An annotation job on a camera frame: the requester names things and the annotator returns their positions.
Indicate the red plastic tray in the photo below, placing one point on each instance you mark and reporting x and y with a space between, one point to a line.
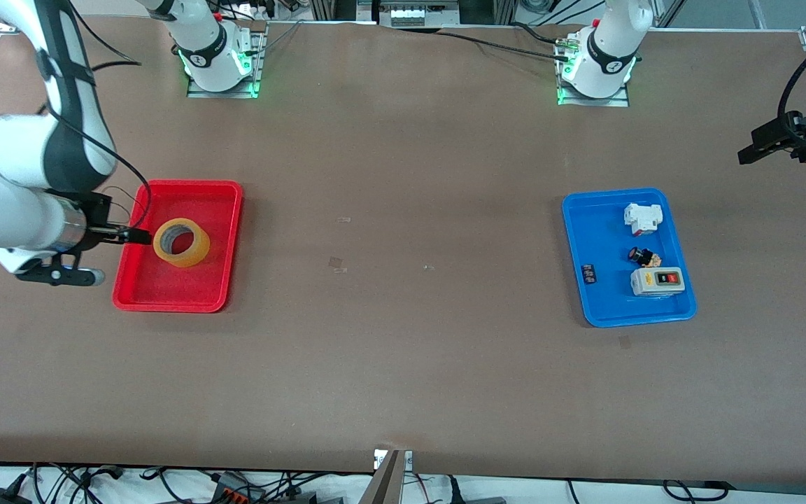
193 287

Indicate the aluminium frame with equipment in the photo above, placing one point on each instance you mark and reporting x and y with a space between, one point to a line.
410 10

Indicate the black red push button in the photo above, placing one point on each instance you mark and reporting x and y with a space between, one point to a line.
644 257

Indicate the blue plastic tray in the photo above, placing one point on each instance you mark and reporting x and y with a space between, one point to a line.
620 294

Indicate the white circuit breaker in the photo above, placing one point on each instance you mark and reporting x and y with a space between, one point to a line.
642 217

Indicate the grey switch box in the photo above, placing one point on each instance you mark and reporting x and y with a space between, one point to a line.
657 281

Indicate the aluminium bracket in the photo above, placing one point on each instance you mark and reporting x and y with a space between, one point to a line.
387 479

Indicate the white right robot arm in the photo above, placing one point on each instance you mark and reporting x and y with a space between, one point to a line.
11 161

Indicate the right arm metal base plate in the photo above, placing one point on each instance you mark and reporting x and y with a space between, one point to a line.
259 63

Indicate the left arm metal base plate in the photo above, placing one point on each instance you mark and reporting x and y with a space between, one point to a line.
620 98

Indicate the small black chip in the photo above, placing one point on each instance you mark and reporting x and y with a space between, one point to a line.
589 274

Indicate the black power plug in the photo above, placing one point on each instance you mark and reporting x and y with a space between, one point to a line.
473 498

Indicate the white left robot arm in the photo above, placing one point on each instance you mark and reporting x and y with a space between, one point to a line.
613 42

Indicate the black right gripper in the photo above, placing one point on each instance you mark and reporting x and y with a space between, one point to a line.
97 213

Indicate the yellow tape roll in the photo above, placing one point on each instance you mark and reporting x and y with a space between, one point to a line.
200 248

